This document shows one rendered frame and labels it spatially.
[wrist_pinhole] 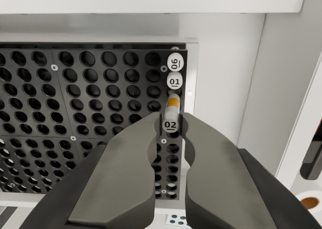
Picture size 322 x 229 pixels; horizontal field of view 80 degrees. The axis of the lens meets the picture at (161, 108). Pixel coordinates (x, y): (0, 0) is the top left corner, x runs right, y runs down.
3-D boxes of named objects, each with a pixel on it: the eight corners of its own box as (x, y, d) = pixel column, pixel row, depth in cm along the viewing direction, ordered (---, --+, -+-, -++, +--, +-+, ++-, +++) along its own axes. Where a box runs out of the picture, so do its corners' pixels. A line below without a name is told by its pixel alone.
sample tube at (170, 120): (180, 105, 17) (179, 133, 13) (166, 105, 17) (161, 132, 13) (181, 92, 17) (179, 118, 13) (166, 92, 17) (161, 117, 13)
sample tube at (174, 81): (180, 72, 19) (182, 90, 15) (167, 72, 19) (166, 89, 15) (180, 60, 19) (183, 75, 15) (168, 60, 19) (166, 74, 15)
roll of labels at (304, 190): (277, 198, 42) (286, 216, 39) (280, 175, 39) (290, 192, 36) (312, 196, 41) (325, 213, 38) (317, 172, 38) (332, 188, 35)
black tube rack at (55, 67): (183, 38, 21) (188, 51, 15) (178, 162, 29) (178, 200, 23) (-14, 38, 22) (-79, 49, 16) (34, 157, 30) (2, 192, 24)
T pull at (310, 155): (338, 110, 17) (351, 118, 16) (308, 172, 20) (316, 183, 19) (295, 109, 17) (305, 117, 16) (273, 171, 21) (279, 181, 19)
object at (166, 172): (187, 49, 16) (187, 50, 15) (178, 196, 24) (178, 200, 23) (164, 49, 16) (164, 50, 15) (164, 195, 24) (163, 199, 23)
